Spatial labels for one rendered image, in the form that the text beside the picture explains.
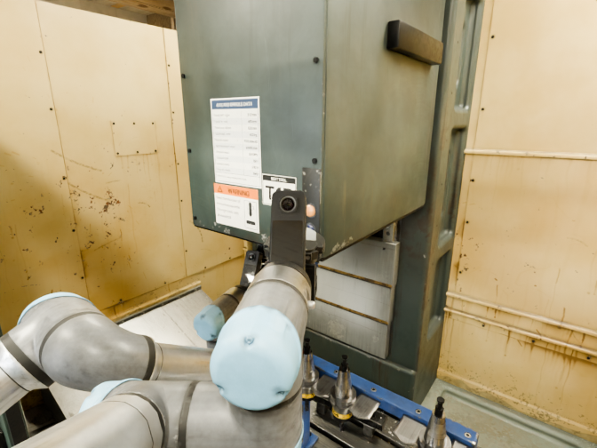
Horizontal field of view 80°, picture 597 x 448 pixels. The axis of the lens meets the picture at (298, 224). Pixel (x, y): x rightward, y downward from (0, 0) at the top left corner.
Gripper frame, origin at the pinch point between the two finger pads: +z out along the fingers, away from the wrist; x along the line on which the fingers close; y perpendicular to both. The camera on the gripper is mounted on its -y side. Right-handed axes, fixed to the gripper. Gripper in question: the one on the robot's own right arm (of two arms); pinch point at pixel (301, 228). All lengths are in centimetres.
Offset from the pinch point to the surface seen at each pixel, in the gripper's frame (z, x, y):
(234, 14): 23.3, -17.4, -39.6
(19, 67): 71, -116, -37
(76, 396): 51, -101, 93
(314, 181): 12.4, 1.2, -6.1
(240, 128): 23.0, -17.1, -16.3
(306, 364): 17.6, -0.8, 41.6
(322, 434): 34, 3, 81
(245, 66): 21.9, -14.9, -29.3
